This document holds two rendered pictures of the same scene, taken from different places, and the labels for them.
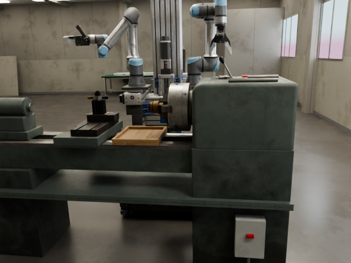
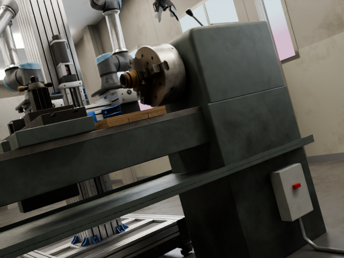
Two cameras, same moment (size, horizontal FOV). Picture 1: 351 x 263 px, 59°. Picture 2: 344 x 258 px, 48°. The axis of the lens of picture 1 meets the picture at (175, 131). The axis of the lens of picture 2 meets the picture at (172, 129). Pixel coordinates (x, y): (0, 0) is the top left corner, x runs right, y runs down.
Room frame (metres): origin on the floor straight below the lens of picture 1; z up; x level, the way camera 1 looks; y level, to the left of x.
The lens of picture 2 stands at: (0.53, 1.28, 0.78)
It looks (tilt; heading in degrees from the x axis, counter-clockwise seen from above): 0 degrees down; 318
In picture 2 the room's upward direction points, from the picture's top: 15 degrees counter-clockwise
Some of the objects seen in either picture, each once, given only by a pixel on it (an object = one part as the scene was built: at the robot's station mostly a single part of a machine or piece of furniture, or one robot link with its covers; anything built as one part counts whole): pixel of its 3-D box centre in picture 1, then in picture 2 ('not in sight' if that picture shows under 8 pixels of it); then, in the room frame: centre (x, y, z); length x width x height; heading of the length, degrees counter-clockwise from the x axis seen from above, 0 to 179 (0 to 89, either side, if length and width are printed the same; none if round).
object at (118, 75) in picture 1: (136, 83); not in sight; (11.14, 1.38, 0.41); 2.28 x 0.86 x 0.82; 84
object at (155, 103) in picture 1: (156, 107); (131, 80); (2.04, 0.12, 1.08); 0.09 x 0.09 x 0.09; 82
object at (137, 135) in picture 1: (141, 134); (121, 122); (2.05, 0.24, 0.89); 0.36 x 0.30 x 0.04; 172
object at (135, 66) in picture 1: (136, 66); (30, 73); (2.69, 0.33, 1.33); 0.13 x 0.12 x 0.14; 16
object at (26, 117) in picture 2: (103, 117); (49, 115); (2.17, 0.52, 1.00); 0.20 x 0.10 x 0.05; 82
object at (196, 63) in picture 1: (195, 64); (106, 64); (2.63, -0.18, 1.33); 0.13 x 0.12 x 0.14; 91
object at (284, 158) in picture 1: (237, 198); (241, 175); (1.98, -0.42, 0.43); 0.60 x 0.48 x 0.86; 82
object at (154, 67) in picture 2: (165, 108); (152, 71); (1.94, 0.06, 1.09); 0.12 x 0.11 x 0.05; 172
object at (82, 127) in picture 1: (96, 125); (50, 124); (2.11, 0.55, 0.95); 0.43 x 0.18 x 0.04; 172
